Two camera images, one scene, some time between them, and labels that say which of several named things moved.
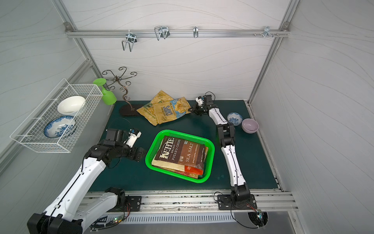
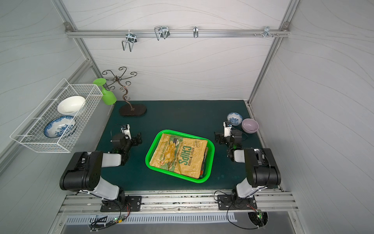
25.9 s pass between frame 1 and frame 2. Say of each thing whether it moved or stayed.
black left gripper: moved
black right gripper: moved
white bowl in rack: stayed
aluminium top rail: stayed
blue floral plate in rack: stayed
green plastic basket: stayed
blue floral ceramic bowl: stayed
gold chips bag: moved
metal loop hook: stayed
